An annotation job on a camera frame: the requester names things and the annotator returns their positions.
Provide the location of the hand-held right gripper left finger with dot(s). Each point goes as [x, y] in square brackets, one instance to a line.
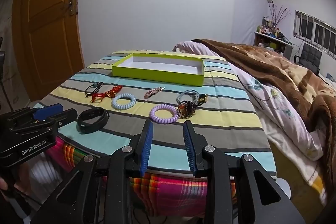
[145, 145]

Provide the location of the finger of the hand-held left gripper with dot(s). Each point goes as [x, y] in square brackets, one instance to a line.
[48, 111]
[63, 117]

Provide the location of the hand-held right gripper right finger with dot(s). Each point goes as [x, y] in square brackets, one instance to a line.
[190, 145]

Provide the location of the black wrist band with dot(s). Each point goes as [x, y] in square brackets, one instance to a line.
[81, 127]

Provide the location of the small red knotted figure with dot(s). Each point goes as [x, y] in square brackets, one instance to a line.
[98, 95]

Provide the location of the black gold knotted charm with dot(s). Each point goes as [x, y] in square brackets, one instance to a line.
[201, 98]

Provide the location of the red gold beaded ornament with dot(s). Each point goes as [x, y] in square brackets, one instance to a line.
[113, 91]

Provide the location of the green shallow box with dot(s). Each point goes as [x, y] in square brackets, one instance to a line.
[157, 78]

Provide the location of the person's left hand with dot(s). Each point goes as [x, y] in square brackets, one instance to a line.
[3, 184]

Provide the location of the striped bed sheet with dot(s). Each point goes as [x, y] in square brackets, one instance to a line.
[210, 119]

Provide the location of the wooden door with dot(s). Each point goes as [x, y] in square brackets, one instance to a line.
[47, 29]

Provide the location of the white round object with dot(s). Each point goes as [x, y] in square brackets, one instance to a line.
[283, 188]

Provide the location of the metal door latch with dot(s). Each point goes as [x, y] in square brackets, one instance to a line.
[70, 5]

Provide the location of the brown plush blanket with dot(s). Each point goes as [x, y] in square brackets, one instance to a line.
[288, 69]

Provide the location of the white shelf desk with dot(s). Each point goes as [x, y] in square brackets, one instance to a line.
[270, 41]

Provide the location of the row of bottles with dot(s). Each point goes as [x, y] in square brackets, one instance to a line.
[267, 28]

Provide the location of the black quilted chair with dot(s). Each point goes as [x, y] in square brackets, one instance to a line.
[311, 56]

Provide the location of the pink flowering branches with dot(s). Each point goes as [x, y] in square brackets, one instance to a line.
[279, 14]

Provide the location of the barred window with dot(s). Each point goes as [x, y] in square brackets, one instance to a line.
[315, 29]

